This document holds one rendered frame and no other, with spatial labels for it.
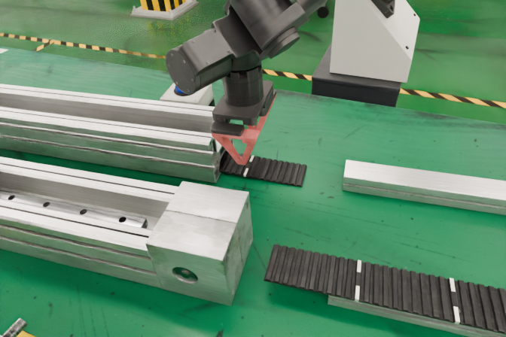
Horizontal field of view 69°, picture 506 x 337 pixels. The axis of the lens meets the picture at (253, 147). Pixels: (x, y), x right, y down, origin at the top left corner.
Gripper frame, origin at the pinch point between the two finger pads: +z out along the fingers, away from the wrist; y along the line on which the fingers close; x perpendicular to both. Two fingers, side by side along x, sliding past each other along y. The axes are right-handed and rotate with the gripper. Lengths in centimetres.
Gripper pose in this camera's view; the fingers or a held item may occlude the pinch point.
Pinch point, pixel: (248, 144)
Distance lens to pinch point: 59.5
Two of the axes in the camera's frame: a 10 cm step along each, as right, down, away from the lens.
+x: 9.6, 1.3, -2.6
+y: -2.8, 6.3, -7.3
